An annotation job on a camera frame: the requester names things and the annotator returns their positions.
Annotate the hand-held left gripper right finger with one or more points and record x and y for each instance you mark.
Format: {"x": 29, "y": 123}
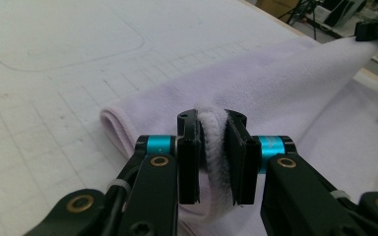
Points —
{"x": 242, "y": 157}

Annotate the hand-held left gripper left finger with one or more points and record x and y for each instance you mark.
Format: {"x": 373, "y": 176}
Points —
{"x": 188, "y": 157}

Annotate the lilac printed towel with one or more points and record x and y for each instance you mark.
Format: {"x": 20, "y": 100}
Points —
{"x": 275, "y": 85}

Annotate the cardboard box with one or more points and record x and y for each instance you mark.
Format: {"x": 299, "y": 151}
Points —
{"x": 277, "y": 4}

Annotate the white grid mat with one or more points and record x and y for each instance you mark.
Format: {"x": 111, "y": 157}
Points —
{"x": 46, "y": 82}

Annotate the black metal frame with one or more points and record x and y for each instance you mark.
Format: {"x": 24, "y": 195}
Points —
{"x": 303, "y": 13}

